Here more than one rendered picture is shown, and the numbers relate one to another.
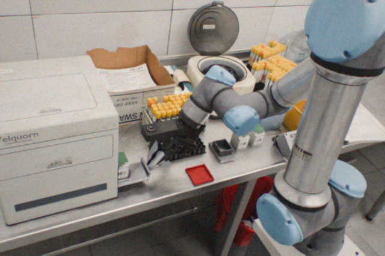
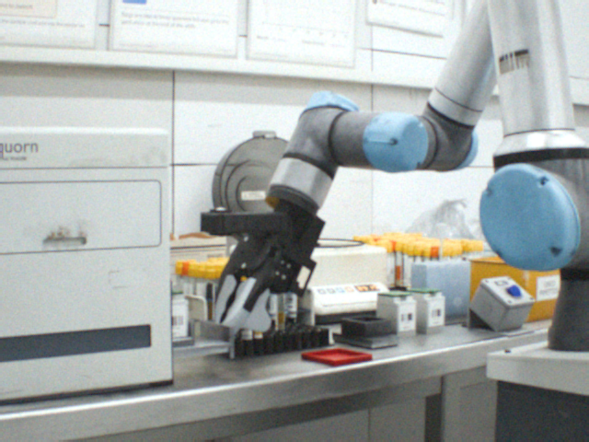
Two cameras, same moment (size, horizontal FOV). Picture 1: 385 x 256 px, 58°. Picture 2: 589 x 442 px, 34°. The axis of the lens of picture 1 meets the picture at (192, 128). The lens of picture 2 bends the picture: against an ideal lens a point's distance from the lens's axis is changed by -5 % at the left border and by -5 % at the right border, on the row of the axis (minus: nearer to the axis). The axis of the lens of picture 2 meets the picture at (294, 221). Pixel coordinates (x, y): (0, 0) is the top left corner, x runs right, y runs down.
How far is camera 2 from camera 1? 79 cm
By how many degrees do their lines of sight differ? 36
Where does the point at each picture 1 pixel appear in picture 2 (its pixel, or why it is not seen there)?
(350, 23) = not seen: outside the picture
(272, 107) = (443, 133)
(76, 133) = (98, 162)
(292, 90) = (463, 75)
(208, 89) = (317, 122)
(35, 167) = (23, 236)
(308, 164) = (530, 70)
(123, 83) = not seen: hidden behind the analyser
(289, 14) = (406, 183)
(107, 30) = not seen: hidden behind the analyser
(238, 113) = (388, 119)
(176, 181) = (291, 366)
